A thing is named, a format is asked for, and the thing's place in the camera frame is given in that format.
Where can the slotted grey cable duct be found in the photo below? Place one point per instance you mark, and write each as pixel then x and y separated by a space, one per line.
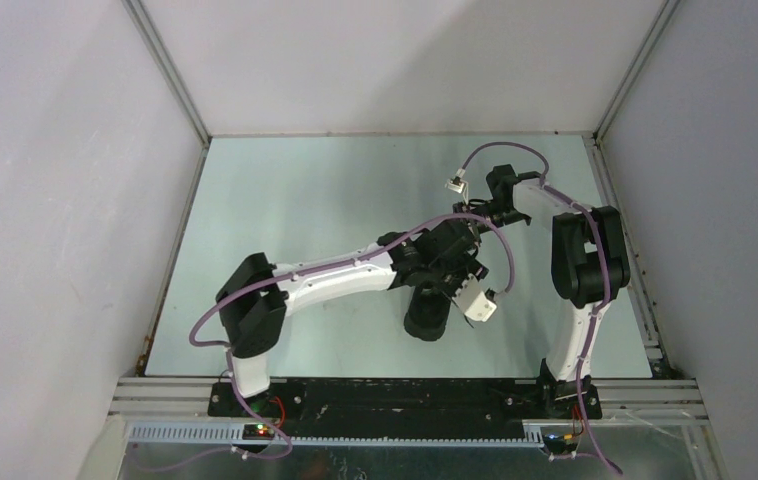
pixel 235 434

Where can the aluminium front rail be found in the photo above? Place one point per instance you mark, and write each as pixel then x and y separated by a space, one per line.
pixel 663 402

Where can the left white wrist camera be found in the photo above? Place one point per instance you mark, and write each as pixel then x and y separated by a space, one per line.
pixel 473 302

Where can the circuit board with leds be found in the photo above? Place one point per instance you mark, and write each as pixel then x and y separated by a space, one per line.
pixel 560 446
pixel 257 431

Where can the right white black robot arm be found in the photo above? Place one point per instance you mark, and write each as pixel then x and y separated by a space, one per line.
pixel 588 267

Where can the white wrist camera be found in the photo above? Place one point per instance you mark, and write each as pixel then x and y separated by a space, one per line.
pixel 457 183
pixel 473 302

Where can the right circuit board with leds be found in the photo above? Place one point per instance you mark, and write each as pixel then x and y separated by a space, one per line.
pixel 560 446

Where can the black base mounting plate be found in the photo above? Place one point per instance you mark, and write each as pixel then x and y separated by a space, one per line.
pixel 408 409

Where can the black sneaker shoe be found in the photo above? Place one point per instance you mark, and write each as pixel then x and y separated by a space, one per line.
pixel 427 314

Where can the left circuit board with leds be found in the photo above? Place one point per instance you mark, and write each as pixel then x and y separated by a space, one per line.
pixel 257 431

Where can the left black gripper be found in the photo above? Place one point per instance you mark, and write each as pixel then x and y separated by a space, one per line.
pixel 468 265

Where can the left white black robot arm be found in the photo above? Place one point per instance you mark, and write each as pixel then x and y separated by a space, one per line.
pixel 259 296

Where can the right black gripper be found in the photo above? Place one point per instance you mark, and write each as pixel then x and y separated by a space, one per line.
pixel 468 209

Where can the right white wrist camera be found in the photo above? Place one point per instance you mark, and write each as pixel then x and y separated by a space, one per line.
pixel 457 183

